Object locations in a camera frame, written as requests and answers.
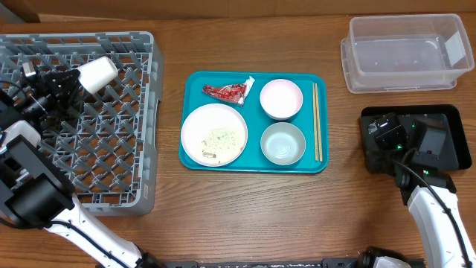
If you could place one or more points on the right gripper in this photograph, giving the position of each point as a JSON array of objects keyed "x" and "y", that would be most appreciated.
[{"x": 377, "y": 139}]

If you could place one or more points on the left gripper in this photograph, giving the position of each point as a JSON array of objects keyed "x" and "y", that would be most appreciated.
[{"x": 61, "y": 91}]

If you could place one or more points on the white cup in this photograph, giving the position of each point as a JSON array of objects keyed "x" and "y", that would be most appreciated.
[{"x": 97, "y": 74}]

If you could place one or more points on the grey green bowl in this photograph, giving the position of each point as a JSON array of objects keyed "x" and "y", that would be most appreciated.
[{"x": 283, "y": 143}]

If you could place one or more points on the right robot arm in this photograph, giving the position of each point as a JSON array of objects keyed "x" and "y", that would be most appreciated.
[{"x": 430, "y": 196}]

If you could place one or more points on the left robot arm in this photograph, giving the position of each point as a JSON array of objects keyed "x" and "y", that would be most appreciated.
[{"x": 35, "y": 193}]

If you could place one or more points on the black rectangular tray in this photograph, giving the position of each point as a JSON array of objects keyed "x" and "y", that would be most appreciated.
[{"x": 455, "y": 123}]

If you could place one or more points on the grey plastic dish rack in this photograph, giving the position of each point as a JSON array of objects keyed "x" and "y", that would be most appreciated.
[{"x": 104, "y": 142}]

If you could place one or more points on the left wooden chopstick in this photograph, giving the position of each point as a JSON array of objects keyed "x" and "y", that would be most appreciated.
[{"x": 315, "y": 121}]

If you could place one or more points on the cardboard backdrop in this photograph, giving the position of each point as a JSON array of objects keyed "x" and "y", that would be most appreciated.
[{"x": 18, "y": 11}]

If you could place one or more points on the clear plastic bin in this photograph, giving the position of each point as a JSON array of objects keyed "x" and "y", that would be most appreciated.
[{"x": 405, "y": 53}]

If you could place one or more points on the pink white bowl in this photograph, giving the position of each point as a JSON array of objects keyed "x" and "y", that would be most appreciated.
[{"x": 281, "y": 99}]

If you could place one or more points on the teal serving tray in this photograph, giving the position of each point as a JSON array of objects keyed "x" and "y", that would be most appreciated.
[{"x": 252, "y": 159}]

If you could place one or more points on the large white round plate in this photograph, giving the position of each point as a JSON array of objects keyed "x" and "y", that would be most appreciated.
[{"x": 203, "y": 119}]

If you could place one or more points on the pile of rice grains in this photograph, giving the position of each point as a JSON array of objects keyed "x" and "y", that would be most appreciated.
[{"x": 222, "y": 145}]

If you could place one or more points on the red crumpled snack wrapper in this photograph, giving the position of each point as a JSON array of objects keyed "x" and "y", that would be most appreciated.
[{"x": 233, "y": 93}]

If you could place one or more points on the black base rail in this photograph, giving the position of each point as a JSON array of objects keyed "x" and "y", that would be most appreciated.
[{"x": 324, "y": 263}]

